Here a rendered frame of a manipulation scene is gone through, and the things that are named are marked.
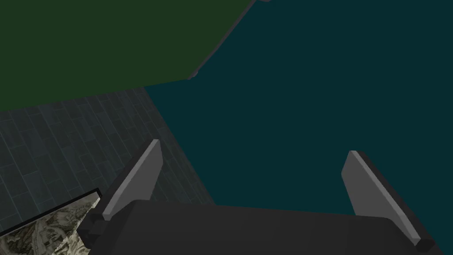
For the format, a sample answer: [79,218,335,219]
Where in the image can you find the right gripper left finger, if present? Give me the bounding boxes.
[86,139,164,225]

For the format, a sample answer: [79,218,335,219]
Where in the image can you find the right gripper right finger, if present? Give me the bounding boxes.
[341,150,435,249]

